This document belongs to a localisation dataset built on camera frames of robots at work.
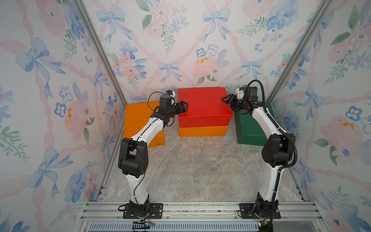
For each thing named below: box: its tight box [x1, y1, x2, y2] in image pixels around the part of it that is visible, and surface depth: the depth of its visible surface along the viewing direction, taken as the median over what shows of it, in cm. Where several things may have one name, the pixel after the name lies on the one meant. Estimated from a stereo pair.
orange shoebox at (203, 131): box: [178, 125, 229, 137], surface depth 102 cm
